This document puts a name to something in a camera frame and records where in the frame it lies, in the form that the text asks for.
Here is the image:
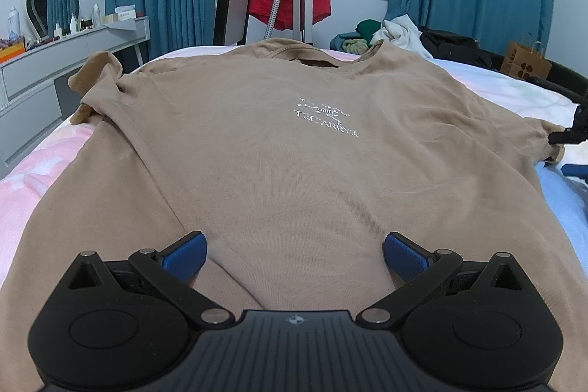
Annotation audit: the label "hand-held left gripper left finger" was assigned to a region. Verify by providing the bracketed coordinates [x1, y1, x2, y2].
[67, 230, 235, 325]

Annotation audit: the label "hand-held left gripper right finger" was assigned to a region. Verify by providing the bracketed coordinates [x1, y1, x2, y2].
[359, 231, 514, 325]

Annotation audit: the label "tan t-shirt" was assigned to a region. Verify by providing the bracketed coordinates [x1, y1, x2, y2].
[0, 37, 588, 392]

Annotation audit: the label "black chair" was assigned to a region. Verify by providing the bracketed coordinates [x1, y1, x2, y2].
[527, 60, 588, 104]

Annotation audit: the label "brown paper bag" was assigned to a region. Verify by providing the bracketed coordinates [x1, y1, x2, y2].
[499, 32, 552, 81]

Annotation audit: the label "black garment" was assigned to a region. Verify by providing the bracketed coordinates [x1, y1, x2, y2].
[417, 25, 496, 69]

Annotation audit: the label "pink and blue bed sheet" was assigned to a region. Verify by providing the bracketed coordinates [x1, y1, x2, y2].
[0, 44, 588, 283]

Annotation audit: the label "white garment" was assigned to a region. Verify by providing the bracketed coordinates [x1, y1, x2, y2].
[369, 14, 433, 58]

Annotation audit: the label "teal cloth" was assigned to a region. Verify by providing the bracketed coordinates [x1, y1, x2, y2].
[331, 31, 369, 55]

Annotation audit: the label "green garment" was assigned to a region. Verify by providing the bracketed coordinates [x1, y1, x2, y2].
[353, 19, 385, 40]

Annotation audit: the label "white dresser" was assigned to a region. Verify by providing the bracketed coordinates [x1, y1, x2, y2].
[0, 16, 152, 169]

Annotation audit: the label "red cloth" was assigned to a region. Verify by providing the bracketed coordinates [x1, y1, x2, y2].
[247, 0, 333, 31]

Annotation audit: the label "orange box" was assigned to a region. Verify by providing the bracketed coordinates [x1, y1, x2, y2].
[0, 42, 27, 64]

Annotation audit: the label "white spray bottle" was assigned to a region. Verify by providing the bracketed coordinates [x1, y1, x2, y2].
[6, 6, 23, 42]

